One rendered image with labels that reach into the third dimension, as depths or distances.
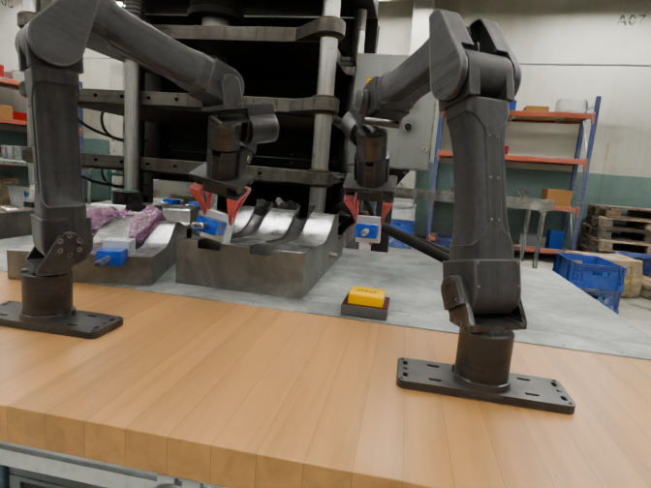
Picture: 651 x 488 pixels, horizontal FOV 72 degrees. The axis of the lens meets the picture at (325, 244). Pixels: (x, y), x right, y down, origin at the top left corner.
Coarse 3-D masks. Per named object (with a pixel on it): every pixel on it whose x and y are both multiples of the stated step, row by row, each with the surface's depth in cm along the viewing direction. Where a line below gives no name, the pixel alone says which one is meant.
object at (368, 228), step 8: (360, 216) 93; (368, 216) 94; (376, 216) 96; (360, 224) 89; (368, 224) 89; (376, 224) 91; (360, 232) 84; (368, 232) 88; (376, 232) 89; (360, 240) 93; (368, 240) 93; (376, 240) 93
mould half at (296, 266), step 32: (288, 224) 110; (320, 224) 110; (192, 256) 88; (224, 256) 87; (256, 256) 85; (288, 256) 84; (320, 256) 99; (224, 288) 88; (256, 288) 86; (288, 288) 85
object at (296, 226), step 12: (264, 204) 120; (276, 204) 119; (288, 204) 120; (252, 216) 113; (264, 216) 113; (252, 228) 110; (288, 228) 109; (300, 228) 109; (276, 240) 99; (288, 240) 104
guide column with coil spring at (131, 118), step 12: (132, 60) 165; (132, 72) 166; (132, 84) 167; (132, 96) 167; (132, 108) 168; (132, 120) 169; (132, 132) 170; (132, 144) 170; (132, 156) 171; (132, 168) 172; (132, 180) 173
